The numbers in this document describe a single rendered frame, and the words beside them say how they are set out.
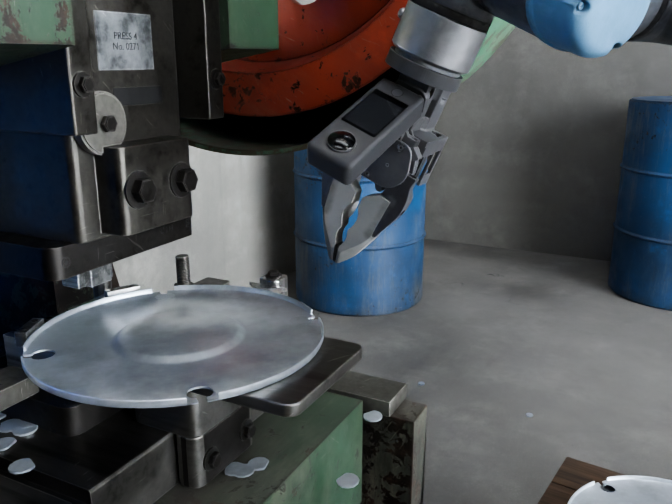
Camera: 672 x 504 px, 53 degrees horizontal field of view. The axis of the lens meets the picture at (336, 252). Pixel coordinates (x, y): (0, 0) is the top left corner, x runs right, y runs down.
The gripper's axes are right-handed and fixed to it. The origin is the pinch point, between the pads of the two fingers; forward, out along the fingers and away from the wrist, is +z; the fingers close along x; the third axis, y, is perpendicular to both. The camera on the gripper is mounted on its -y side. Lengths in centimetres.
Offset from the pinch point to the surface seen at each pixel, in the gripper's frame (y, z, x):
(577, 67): 321, -6, 31
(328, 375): -9.5, 6.1, -7.3
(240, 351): -9.2, 9.8, 1.6
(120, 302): -4.4, 17.8, 19.9
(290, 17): 27.1, -13.8, 29.3
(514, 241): 322, 92, 16
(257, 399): -15.8, 7.6, -4.4
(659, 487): 50, 30, -49
